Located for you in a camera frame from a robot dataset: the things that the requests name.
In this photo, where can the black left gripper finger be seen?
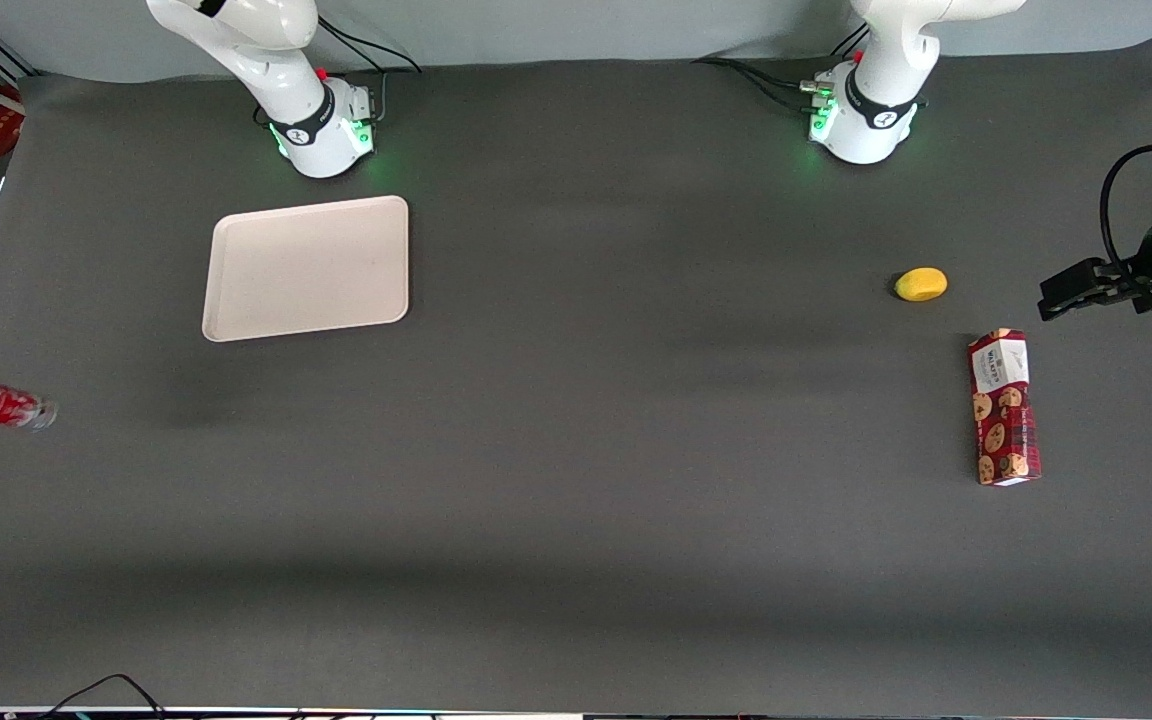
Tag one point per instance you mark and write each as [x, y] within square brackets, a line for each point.
[1081, 273]
[1081, 300]

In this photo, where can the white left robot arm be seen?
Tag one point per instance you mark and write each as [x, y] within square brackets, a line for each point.
[886, 90]

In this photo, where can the red cookie box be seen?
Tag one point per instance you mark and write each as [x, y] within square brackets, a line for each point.
[1004, 410]

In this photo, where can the white rectangular plastic tray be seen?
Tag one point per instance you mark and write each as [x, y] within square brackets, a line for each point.
[308, 268]

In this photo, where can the yellow lemon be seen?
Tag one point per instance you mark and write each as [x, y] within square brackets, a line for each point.
[921, 284]

